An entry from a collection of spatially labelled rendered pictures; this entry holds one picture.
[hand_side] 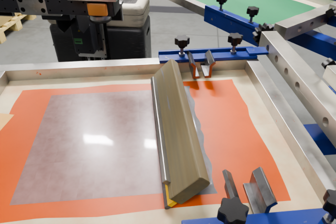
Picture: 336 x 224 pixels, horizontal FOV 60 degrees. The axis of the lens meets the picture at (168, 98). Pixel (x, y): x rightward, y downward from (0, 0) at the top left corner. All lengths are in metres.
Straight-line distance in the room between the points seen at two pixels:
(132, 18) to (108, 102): 0.86
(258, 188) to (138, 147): 0.27
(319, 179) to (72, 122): 0.55
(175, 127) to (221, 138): 0.13
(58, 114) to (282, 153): 0.54
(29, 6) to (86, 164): 0.65
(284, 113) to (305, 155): 0.13
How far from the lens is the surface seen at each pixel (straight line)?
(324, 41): 1.30
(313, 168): 0.64
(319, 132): 0.84
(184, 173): 0.53
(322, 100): 0.73
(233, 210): 0.45
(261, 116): 0.77
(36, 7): 1.11
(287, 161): 0.68
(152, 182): 0.60
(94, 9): 1.01
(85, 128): 0.73
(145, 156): 0.64
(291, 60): 0.86
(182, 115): 0.62
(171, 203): 0.55
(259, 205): 0.55
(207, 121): 0.72
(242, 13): 1.38
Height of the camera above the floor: 1.43
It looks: 37 degrees down
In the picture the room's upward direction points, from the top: straight up
